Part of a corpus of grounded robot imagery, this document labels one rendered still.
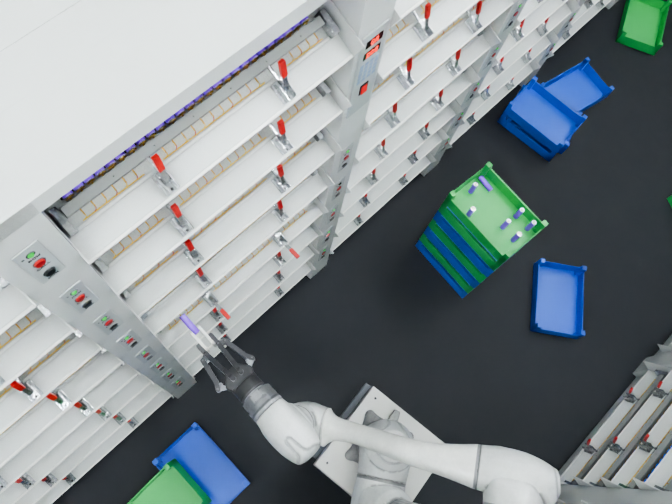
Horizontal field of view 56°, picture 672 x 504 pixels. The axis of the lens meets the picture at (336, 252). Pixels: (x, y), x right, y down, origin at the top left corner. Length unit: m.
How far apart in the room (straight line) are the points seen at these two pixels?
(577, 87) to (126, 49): 2.68
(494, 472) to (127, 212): 0.96
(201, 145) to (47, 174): 0.34
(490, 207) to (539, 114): 0.86
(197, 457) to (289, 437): 0.97
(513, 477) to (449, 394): 1.14
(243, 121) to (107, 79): 0.31
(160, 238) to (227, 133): 0.27
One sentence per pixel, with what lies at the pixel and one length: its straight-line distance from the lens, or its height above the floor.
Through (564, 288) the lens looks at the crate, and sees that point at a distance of 2.89.
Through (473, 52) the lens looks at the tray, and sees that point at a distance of 2.06.
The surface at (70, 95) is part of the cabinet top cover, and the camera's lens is 0.91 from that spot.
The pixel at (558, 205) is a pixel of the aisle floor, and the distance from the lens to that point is 3.02.
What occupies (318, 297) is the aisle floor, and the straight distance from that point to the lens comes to 2.61.
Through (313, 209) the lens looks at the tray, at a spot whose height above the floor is 0.74.
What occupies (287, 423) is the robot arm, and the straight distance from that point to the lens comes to 1.60.
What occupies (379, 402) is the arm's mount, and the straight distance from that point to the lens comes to 2.26.
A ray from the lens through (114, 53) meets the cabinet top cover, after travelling 0.94.
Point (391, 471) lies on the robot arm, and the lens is 2.01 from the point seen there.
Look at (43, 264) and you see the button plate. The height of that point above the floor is 1.63.
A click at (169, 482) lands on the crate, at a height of 0.07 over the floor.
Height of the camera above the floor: 2.52
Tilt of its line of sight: 71 degrees down
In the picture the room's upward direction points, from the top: 16 degrees clockwise
